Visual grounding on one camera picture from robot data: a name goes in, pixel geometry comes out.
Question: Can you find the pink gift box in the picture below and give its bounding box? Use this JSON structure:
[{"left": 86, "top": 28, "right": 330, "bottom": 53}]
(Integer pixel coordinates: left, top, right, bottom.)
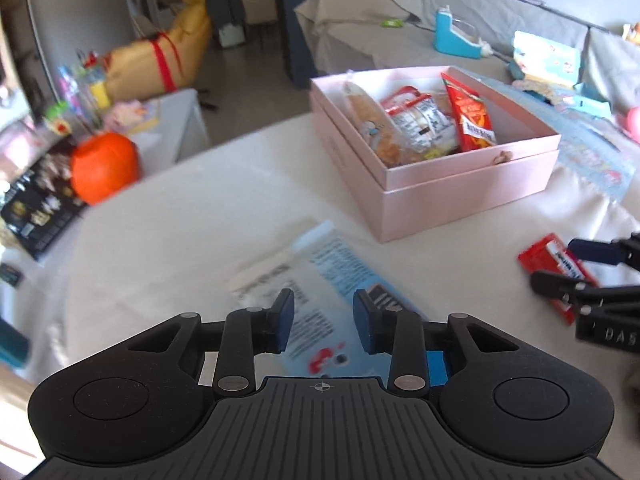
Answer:
[{"left": 309, "top": 66, "right": 561, "bottom": 243}]

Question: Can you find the blue white milk snack pack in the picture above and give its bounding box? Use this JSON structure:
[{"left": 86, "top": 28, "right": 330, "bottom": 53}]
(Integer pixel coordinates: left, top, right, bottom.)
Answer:
[{"left": 228, "top": 222, "right": 416, "bottom": 379}]

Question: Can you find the yellow armchair red ribbon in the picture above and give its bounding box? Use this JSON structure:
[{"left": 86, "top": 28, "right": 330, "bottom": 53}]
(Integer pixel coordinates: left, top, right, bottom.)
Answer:
[{"left": 102, "top": 0, "right": 213, "bottom": 103}]

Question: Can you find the pink plush toy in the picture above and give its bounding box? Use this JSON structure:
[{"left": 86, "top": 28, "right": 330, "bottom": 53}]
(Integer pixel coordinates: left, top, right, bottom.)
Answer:
[{"left": 103, "top": 101, "right": 146, "bottom": 133}]

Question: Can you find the white side table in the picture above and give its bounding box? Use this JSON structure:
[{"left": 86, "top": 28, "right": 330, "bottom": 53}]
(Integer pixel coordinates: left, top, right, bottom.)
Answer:
[{"left": 131, "top": 89, "right": 212, "bottom": 177}]

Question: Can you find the black plum snack bag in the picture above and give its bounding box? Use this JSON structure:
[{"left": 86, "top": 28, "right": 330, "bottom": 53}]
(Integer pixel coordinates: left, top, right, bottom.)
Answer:
[{"left": 1, "top": 138, "right": 87, "bottom": 261}]

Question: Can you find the teal thermos bottle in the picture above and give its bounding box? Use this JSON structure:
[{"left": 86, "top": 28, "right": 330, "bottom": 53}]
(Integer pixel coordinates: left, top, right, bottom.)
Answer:
[{"left": 0, "top": 318, "right": 29, "bottom": 368}]

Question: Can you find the red spicy strip pack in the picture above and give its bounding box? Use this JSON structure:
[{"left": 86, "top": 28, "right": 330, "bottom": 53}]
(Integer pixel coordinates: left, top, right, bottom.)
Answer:
[{"left": 440, "top": 73, "right": 498, "bottom": 152}]

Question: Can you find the grey sofa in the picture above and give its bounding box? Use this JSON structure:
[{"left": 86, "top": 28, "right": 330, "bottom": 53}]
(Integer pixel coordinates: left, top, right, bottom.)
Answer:
[{"left": 295, "top": 0, "right": 639, "bottom": 113}]

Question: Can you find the small red sachet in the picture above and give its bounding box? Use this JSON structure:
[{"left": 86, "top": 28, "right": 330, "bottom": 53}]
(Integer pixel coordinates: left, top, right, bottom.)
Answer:
[{"left": 516, "top": 232, "right": 601, "bottom": 326}]

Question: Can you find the large red roast duck bag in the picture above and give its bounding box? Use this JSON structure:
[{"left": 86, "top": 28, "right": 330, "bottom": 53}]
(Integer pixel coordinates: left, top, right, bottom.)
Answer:
[{"left": 381, "top": 86, "right": 460, "bottom": 162}]

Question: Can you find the orange pumpkin bucket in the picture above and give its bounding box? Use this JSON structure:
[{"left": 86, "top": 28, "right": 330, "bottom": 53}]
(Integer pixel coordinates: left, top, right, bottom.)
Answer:
[{"left": 70, "top": 132, "right": 142, "bottom": 206}]

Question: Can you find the long bread clear wrapper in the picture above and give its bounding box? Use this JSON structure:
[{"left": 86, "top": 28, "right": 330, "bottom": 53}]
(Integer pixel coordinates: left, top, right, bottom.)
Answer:
[{"left": 342, "top": 80, "right": 401, "bottom": 168}]

